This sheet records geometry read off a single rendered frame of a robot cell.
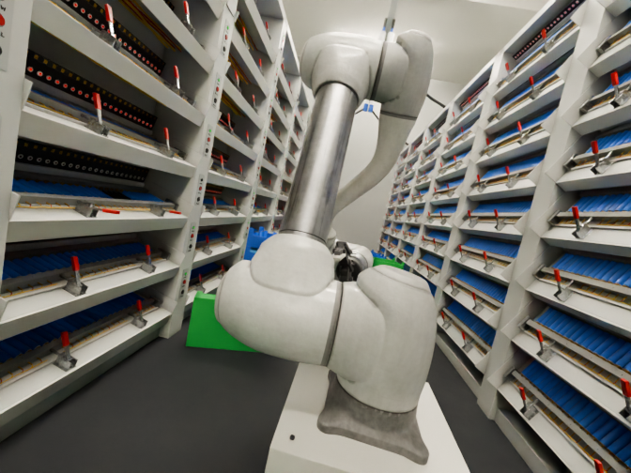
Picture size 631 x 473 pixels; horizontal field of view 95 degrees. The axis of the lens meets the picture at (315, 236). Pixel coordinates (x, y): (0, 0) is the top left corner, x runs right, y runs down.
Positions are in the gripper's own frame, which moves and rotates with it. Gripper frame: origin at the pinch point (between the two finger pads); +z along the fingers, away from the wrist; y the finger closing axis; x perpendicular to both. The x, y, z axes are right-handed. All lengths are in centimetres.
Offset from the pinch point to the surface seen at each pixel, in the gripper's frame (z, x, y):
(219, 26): -31, -52, 83
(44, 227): 27, -53, 14
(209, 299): -26, -56, -18
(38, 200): 25, -57, 19
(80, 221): 19, -54, 15
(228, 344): -30, -50, -37
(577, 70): -63, 69, 67
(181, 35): -10, -51, 69
